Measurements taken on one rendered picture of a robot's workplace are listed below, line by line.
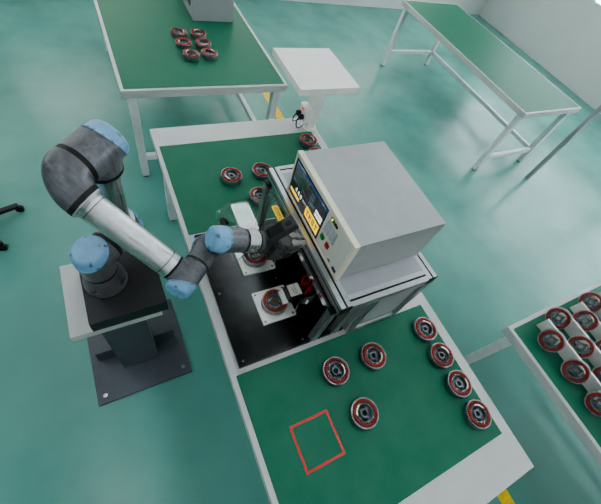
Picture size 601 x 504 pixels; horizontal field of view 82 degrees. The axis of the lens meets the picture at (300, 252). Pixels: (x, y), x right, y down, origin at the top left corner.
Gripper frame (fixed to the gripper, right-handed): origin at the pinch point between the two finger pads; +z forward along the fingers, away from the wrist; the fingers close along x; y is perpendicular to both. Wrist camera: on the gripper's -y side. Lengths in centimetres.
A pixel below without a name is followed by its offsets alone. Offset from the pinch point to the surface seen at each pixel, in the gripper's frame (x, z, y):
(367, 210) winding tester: 2.0, 12.0, -19.6
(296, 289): 3.8, 15.8, 27.7
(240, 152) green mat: -92, 29, 35
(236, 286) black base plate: -9.6, 1.4, 45.6
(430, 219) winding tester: 11.1, 31.5, -28.7
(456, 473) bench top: 89, 51, 25
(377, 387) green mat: 50, 39, 31
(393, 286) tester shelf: 23.3, 28.3, -4.8
